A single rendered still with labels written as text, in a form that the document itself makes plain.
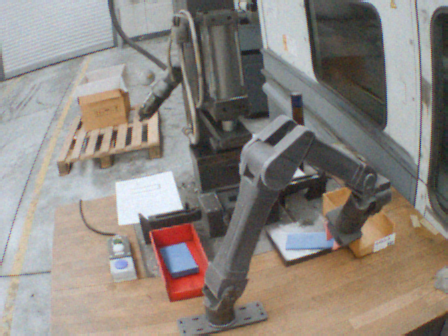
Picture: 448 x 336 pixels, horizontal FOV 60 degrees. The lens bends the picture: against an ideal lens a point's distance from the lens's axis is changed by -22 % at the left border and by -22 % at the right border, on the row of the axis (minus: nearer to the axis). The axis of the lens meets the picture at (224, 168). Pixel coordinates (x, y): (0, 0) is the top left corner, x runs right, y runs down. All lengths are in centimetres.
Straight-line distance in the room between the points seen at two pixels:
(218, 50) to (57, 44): 948
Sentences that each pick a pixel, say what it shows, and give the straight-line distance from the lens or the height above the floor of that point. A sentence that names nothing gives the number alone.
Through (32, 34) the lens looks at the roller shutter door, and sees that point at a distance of 1065.
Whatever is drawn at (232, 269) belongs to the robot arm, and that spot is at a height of 108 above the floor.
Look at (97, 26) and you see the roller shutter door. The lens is 1037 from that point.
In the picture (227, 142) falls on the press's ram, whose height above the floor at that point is 117.
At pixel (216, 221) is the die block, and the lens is 130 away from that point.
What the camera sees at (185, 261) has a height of 91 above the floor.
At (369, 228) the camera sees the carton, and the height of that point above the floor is 91.
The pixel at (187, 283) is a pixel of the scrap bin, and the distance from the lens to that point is 117.
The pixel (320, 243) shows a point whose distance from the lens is 122.
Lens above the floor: 165
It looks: 26 degrees down
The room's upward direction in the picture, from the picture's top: 7 degrees counter-clockwise
